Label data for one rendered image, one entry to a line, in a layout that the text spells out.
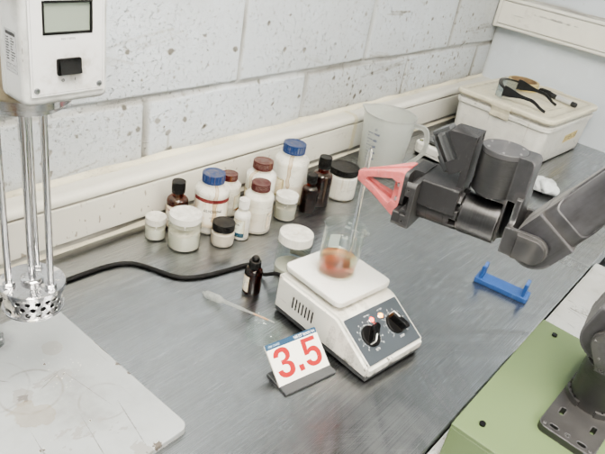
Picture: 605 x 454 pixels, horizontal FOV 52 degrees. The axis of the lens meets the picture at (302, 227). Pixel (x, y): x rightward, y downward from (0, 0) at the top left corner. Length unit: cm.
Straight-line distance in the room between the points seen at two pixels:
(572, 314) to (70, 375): 85
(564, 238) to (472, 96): 115
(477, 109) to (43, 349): 140
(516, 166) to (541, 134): 105
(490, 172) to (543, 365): 31
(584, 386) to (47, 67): 71
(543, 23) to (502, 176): 143
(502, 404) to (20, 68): 66
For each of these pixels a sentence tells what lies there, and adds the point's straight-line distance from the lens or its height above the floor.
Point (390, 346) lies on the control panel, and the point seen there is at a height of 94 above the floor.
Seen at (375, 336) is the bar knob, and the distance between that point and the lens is 88.
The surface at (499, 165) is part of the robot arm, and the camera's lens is 78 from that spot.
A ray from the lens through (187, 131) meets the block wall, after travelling 121.
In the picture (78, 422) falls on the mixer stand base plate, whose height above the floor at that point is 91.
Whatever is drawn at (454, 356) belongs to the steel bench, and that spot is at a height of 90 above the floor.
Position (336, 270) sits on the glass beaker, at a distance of 91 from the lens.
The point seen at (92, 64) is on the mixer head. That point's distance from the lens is 56.
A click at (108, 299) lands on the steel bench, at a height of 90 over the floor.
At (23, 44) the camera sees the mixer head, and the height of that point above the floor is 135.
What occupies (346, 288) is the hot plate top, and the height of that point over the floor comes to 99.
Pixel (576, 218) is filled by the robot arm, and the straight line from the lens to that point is 78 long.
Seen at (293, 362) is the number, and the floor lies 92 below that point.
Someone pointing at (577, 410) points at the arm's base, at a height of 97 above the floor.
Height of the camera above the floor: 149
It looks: 29 degrees down
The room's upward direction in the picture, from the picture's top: 11 degrees clockwise
